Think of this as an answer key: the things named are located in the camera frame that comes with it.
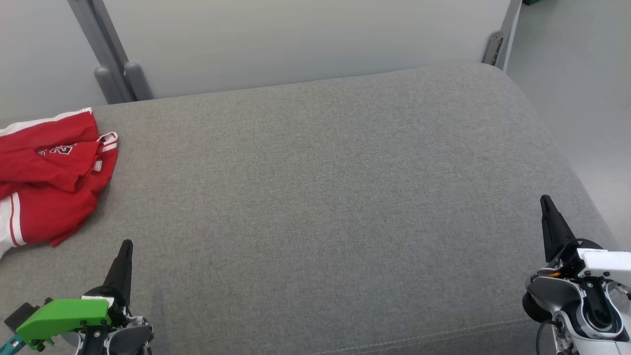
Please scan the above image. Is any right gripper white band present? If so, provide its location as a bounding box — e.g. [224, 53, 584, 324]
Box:
[534, 194, 631, 287]

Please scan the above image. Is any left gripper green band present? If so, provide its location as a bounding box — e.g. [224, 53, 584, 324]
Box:
[16, 240, 154, 355]

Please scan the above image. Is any red white Bulls jersey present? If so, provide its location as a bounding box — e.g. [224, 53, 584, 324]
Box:
[0, 131, 119, 259]

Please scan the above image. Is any red shorts white waistband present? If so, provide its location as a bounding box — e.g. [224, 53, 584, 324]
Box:
[0, 107, 99, 148]

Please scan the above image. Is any grey fabric sofa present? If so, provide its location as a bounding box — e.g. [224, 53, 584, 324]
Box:
[0, 62, 623, 355]

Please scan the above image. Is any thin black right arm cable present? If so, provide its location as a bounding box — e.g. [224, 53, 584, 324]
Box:
[535, 318, 562, 355]

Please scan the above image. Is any silver metal bracket plate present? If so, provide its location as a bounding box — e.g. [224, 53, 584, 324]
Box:
[482, 31, 505, 67]

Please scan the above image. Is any thick grey metal frame post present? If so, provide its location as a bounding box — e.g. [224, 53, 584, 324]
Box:
[67, 0, 154, 105]

